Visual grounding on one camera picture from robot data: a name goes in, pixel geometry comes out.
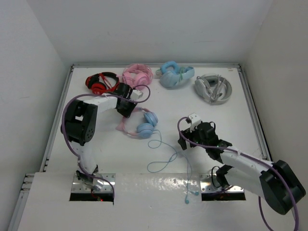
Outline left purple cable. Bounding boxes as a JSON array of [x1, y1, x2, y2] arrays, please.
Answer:
[[60, 85, 151, 200]]

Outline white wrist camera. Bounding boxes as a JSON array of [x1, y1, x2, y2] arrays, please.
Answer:
[[186, 113, 202, 132], [130, 90, 143, 101]]

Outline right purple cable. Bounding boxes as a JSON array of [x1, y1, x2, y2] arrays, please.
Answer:
[[177, 116, 300, 231]]

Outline metal base plate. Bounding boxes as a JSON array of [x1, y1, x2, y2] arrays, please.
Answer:
[[71, 173, 113, 193], [199, 172, 244, 193]]

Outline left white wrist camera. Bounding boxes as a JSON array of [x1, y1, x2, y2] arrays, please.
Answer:
[[130, 90, 143, 101]]

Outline white grey headphones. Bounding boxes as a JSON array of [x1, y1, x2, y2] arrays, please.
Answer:
[[194, 74, 232, 105]]

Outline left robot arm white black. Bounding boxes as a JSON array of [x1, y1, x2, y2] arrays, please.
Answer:
[[61, 83, 143, 191]]

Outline aluminium table frame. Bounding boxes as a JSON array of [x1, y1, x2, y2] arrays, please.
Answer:
[[7, 63, 274, 231]]

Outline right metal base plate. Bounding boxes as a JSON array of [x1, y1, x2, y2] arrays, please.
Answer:
[[199, 172, 244, 193]]

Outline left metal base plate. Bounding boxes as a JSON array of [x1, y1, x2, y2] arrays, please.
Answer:
[[71, 173, 113, 193]]

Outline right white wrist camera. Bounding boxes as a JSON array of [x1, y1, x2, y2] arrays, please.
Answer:
[[186, 113, 202, 132]]

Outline purple cable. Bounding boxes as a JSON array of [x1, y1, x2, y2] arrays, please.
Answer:
[[60, 85, 151, 200], [177, 116, 300, 231]]

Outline light blue headphones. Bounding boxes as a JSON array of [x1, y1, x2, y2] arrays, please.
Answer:
[[155, 61, 195, 88]]

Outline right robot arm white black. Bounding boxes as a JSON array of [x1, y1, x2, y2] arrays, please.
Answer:
[[178, 117, 306, 215]]

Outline red black headphones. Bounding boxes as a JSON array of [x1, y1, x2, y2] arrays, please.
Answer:
[[85, 72, 120, 95]]

